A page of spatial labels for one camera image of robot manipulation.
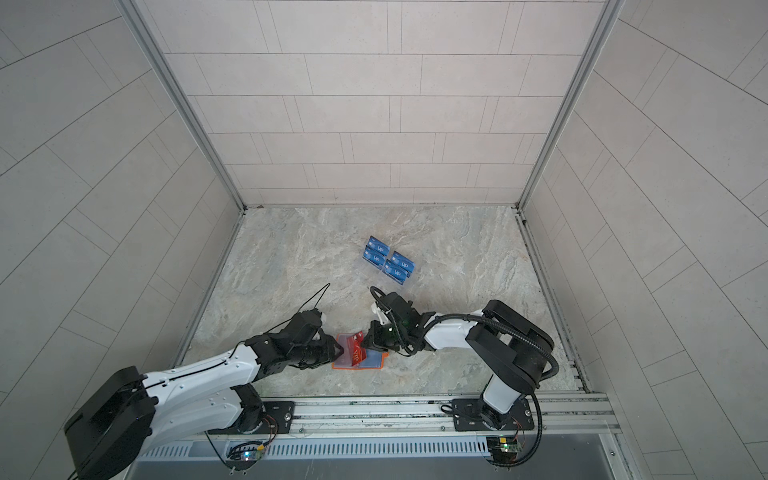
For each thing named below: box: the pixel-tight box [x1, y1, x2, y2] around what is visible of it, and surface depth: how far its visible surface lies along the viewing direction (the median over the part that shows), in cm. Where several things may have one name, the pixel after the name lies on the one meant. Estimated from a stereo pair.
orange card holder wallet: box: [331, 333, 389, 370], surface depth 80 cm
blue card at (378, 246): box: [367, 235, 390, 256], surface depth 96 cm
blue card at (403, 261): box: [391, 250, 416, 273], surface depth 93 cm
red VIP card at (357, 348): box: [347, 331, 367, 367], surface depth 82 cm
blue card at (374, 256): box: [362, 245, 386, 267], surface depth 96 cm
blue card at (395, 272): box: [382, 259, 411, 285], surface depth 93 cm
